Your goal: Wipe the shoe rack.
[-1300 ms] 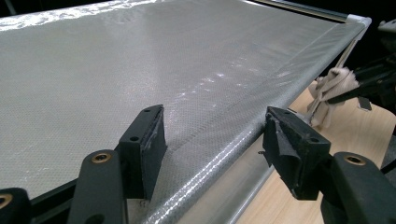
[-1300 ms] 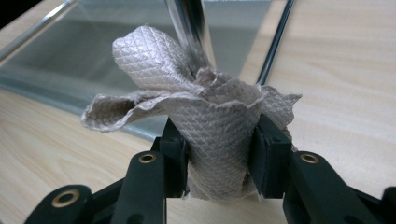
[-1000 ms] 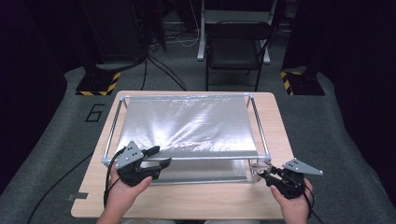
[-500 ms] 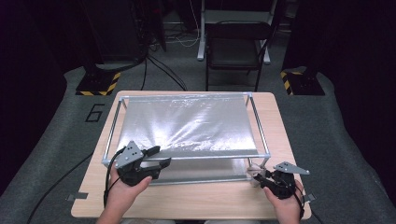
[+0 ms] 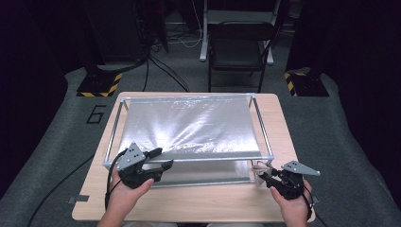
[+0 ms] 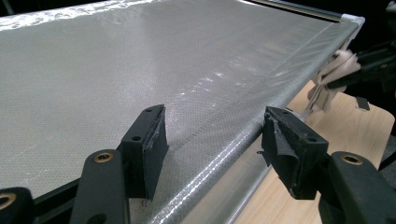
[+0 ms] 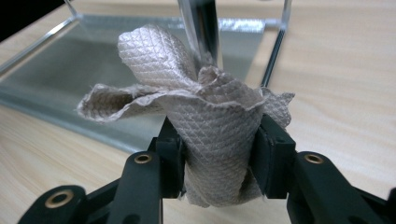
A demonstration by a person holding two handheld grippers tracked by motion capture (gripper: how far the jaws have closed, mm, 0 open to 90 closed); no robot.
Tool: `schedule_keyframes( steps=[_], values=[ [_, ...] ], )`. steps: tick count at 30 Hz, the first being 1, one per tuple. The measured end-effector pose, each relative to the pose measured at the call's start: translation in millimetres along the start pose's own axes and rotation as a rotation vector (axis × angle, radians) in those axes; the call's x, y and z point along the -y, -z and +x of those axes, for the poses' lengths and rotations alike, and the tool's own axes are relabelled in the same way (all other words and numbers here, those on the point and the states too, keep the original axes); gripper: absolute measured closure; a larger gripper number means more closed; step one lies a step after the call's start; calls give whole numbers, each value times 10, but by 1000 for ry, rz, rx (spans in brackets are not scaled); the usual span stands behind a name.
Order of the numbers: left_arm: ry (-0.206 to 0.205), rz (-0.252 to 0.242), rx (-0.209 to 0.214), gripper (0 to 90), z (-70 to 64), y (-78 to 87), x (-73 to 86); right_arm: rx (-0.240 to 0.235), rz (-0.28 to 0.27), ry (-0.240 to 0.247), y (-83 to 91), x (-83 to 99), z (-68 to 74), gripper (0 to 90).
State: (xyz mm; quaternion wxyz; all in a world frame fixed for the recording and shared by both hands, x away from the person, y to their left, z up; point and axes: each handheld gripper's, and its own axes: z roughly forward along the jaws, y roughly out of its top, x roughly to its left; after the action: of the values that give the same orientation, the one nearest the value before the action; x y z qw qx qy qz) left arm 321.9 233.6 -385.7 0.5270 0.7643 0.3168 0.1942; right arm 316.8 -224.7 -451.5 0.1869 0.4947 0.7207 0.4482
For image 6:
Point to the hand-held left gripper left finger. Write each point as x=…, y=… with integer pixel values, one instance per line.
x=146, y=161

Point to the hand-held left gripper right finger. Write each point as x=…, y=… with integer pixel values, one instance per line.
x=299, y=161

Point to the beige waffle cloth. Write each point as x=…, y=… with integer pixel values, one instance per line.
x=339, y=67

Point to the metal rack with silver shelves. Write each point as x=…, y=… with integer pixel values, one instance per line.
x=140, y=62

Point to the small dark clip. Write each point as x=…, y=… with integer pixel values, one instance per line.
x=363, y=103

